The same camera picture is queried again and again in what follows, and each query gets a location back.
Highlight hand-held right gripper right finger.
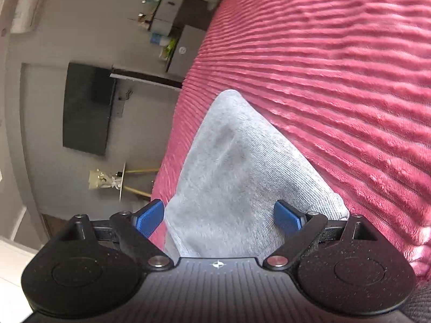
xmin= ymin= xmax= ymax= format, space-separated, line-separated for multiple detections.
xmin=263 ymin=200 xmax=378 ymax=271

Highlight white air conditioner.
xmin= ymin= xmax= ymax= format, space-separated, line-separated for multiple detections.
xmin=10 ymin=0 xmax=54 ymax=34

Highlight blue and green bottles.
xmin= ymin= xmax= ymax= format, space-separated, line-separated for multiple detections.
xmin=150 ymin=32 xmax=178 ymax=58

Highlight grey pants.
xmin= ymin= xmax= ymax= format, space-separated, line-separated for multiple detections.
xmin=164 ymin=89 xmax=350 ymax=258

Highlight black wall television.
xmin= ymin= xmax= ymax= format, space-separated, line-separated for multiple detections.
xmin=62 ymin=62 xmax=117 ymax=156

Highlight dark floating shelf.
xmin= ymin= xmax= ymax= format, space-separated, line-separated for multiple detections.
xmin=110 ymin=68 xmax=184 ymax=90

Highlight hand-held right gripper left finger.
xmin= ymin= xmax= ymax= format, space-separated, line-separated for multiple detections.
xmin=69 ymin=199 xmax=172 ymax=272

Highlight white dresser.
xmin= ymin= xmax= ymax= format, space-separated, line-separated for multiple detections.
xmin=148 ymin=0 xmax=216 ymax=81

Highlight round white side table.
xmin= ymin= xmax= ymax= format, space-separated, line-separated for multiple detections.
xmin=119 ymin=162 xmax=159 ymax=204

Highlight pink ribbed blanket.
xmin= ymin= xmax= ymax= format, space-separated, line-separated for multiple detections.
xmin=148 ymin=0 xmax=431 ymax=283

